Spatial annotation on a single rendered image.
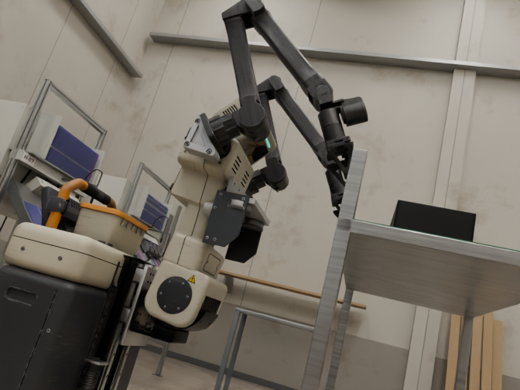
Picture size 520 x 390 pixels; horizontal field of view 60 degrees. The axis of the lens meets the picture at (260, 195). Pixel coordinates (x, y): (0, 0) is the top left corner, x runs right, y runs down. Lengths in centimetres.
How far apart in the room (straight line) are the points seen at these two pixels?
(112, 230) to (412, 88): 631
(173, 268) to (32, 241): 39
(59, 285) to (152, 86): 707
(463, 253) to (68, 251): 95
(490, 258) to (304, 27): 734
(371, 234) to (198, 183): 67
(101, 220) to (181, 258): 29
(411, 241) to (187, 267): 66
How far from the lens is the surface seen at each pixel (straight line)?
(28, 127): 337
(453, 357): 597
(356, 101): 128
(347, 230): 91
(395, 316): 627
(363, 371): 622
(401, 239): 91
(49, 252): 134
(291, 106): 177
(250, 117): 125
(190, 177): 143
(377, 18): 809
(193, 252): 132
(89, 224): 149
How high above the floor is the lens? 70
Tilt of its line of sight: 16 degrees up
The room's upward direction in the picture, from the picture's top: 15 degrees clockwise
